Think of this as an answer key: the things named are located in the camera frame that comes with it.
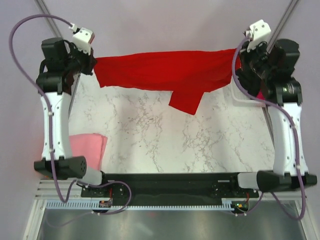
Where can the white plastic basket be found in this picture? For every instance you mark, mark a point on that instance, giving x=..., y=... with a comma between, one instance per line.
x=241, y=100

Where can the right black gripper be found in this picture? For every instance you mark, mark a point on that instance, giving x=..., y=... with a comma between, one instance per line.
x=246, y=56

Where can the aluminium frame post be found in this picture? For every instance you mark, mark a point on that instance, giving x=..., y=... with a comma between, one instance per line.
x=282, y=22
x=43, y=8

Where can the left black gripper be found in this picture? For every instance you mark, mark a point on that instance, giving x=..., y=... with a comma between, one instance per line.
x=90, y=60

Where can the right aluminium frame post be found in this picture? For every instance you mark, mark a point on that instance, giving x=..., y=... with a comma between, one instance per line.
x=282, y=22

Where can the left aluminium frame post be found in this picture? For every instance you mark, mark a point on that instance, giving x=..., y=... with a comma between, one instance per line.
x=43, y=8

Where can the magenta t shirt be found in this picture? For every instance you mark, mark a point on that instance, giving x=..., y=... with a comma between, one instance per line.
x=260, y=96

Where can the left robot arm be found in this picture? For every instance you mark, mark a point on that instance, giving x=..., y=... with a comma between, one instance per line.
x=61, y=67

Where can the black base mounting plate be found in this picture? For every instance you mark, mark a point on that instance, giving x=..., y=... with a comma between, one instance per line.
x=170, y=188

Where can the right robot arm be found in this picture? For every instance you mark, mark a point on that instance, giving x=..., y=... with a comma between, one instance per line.
x=266, y=77

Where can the white slotted cable duct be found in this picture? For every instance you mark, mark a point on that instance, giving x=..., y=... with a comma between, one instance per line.
x=100, y=205

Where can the red t shirt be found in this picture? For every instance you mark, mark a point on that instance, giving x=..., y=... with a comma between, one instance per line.
x=186, y=74

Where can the folded pink t shirt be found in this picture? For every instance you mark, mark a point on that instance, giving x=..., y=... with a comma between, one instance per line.
x=90, y=145

